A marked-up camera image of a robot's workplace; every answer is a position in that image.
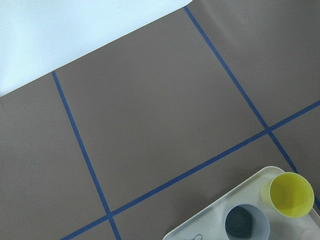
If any grey plastic cup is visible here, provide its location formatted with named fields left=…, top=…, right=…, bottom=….
left=224, top=204, right=271, bottom=240

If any yellow plastic cup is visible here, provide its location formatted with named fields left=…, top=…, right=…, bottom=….
left=260, top=172, right=315, bottom=218

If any cream plastic tray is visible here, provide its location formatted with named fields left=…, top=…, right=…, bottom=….
left=163, top=166, right=320, bottom=240

